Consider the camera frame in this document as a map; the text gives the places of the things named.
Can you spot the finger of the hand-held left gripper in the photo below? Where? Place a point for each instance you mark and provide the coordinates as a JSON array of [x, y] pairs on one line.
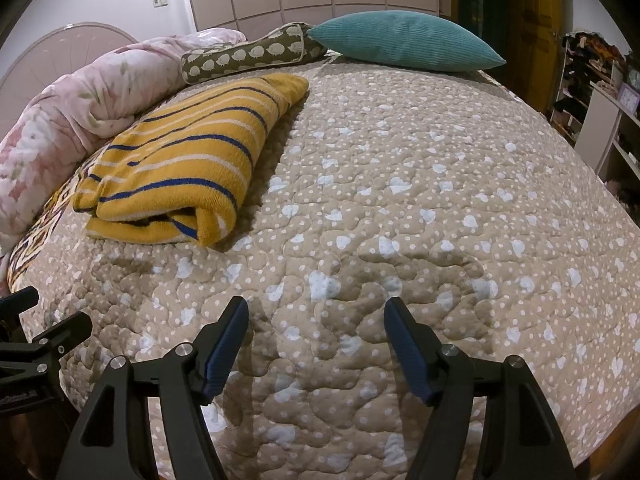
[[60, 335], [20, 300]]

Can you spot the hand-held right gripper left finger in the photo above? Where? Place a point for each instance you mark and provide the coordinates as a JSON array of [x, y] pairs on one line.
[[225, 355]]

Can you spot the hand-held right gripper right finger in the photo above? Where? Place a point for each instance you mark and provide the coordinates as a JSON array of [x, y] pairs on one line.
[[407, 350]]

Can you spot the yellow striped sweater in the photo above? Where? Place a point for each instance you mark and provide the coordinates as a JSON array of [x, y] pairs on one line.
[[190, 160]]

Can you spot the geometric patterned blanket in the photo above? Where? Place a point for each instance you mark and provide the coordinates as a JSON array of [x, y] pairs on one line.
[[40, 240]]

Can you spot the beige quilted heart bedspread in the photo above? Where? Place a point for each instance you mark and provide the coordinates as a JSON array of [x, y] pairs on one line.
[[400, 210]]

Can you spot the pink floral duvet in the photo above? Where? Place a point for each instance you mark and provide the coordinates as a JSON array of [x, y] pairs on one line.
[[75, 105]]

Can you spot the pink rounded headboard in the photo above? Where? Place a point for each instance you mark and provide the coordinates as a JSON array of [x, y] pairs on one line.
[[60, 55]]

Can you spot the white shelf unit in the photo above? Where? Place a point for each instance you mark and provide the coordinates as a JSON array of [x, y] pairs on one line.
[[600, 130]]

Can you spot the olive spotted bolster pillow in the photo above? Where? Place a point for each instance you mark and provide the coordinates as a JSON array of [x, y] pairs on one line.
[[240, 57]]

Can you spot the teal ribbed cushion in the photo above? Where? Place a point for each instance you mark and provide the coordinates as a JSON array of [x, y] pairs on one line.
[[405, 40]]

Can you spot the cluttered open shelf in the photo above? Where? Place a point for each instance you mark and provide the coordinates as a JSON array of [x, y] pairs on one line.
[[575, 85]]

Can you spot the wooden door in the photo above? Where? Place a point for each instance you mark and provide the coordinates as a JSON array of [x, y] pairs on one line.
[[537, 35]]

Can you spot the small purple picture frame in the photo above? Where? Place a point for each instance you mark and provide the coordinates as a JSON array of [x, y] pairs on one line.
[[629, 97]]

